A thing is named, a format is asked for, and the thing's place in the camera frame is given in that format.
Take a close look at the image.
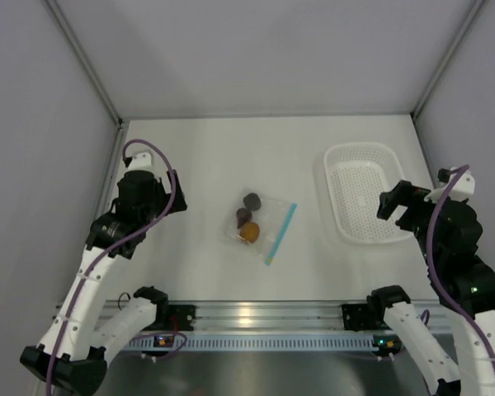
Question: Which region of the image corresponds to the white perforated plastic basket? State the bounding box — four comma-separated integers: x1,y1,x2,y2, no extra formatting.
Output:
313,142,411,249

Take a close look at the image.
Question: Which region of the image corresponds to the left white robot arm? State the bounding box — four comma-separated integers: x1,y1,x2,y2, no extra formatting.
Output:
20,170,187,395

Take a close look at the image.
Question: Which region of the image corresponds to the aluminium mounting rail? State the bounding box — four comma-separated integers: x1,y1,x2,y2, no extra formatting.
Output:
94,299,451,335

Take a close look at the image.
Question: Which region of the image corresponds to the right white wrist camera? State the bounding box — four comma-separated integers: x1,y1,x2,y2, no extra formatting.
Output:
424,165,475,204

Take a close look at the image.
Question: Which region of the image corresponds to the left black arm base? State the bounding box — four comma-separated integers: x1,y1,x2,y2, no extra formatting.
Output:
149,304,196,332

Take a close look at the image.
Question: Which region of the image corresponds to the white slotted cable duct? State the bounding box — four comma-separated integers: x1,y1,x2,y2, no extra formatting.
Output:
124,332,401,352

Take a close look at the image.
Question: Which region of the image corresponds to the orange fake food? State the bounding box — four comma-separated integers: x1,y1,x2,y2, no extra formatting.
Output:
239,221,260,244

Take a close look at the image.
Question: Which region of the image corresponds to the clear zip top bag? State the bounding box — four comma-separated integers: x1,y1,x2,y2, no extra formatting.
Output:
220,188,298,266

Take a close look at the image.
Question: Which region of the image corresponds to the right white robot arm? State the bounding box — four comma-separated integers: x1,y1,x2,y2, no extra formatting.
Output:
366,181,495,395

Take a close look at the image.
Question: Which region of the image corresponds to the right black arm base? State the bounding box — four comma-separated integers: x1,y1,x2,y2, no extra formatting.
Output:
341,304,377,332

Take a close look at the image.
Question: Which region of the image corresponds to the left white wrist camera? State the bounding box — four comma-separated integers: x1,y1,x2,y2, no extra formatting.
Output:
124,150,153,172

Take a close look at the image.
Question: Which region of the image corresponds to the dark red fake fig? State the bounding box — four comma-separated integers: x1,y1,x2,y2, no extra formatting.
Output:
235,207,252,229

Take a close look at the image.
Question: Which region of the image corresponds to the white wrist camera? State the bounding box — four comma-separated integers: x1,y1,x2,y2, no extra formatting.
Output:
124,150,153,172
424,165,475,204

